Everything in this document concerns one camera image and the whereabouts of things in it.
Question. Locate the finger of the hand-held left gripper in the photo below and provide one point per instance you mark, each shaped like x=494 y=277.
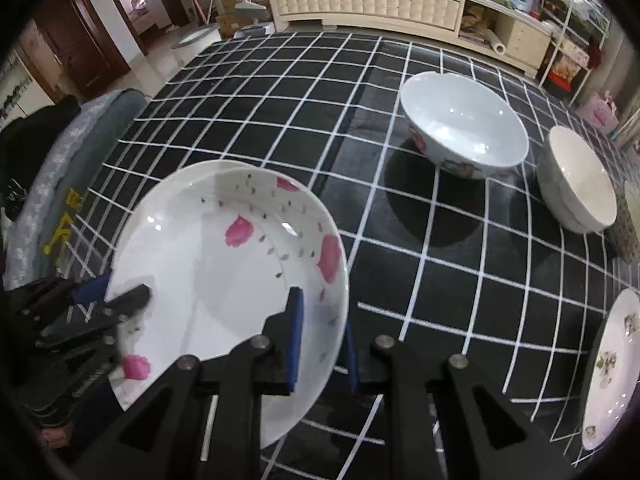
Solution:
x=92 y=291
x=131 y=300

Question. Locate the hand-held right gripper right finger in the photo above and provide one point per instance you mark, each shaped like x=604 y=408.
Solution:
x=351 y=360

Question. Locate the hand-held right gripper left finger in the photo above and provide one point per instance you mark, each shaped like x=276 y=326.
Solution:
x=296 y=340

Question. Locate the white plate with pink flowers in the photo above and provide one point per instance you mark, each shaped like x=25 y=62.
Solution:
x=215 y=280

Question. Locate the large white floral bowl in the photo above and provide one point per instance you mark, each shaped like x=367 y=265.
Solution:
x=460 y=120

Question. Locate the white plate with green flowers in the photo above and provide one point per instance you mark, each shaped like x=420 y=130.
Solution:
x=617 y=360

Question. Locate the small white bowl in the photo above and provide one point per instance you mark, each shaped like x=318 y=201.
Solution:
x=582 y=180

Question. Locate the chair with blue-grey cover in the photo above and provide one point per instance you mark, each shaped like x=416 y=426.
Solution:
x=65 y=150

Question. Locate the black clothing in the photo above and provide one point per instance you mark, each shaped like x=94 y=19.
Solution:
x=30 y=150

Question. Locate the black white-grid tablecloth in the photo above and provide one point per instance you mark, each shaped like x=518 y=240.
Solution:
x=300 y=110

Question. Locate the white trash bin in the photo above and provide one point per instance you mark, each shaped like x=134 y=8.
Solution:
x=195 y=35

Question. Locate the patterned bowl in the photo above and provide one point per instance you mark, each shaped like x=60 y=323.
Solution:
x=627 y=230

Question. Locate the cardboard box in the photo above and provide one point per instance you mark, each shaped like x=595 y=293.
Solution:
x=230 y=10

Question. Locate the grey dustpan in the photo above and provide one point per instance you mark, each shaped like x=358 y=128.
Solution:
x=250 y=11

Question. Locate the white tufted cabinet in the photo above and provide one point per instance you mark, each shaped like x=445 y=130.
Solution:
x=375 y=5

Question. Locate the white paper roll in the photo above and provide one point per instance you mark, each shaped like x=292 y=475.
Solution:
x=494 y=42

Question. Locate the pink gift bag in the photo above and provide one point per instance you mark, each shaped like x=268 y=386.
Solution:
x=600 y=112

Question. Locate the red gift box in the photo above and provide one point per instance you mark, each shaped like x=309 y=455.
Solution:
x=567 y=70

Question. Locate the white metal rack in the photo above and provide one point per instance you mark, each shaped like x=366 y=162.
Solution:
x=570 y=25

